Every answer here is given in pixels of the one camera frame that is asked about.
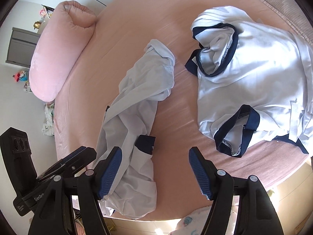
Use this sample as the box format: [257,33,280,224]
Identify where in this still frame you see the pink rolled quilt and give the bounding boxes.
[29,0,97,102]

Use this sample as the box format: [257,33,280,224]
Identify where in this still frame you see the pile of white clothes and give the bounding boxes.
[41,101,56,137]

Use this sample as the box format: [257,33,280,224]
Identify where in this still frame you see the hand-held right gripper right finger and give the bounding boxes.
[189,147,284,235]

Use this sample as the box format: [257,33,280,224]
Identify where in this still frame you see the white collared shirt navy cuffs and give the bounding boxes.
[95,39,177,220]

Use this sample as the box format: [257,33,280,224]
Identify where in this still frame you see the pink doll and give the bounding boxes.
[39,6,53,18]

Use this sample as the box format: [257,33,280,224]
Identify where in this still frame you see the white shirt with navy trim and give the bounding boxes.
[184,5,313,157]

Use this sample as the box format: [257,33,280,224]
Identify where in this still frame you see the grey door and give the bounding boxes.
[6,27,41,66]

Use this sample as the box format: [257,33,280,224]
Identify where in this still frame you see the white printed fleece pajamas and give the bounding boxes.
[175,207,214,235]

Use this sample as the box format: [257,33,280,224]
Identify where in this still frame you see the red plush toy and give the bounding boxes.
[13,70,30,83]

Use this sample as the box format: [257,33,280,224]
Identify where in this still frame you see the bed with pink sheet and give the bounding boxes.
[52,0,313,222]

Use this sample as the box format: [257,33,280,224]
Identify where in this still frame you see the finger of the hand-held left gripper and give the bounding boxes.
[37,146,97,179]

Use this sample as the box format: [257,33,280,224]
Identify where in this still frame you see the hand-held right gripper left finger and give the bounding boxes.
[28,147,123,235]

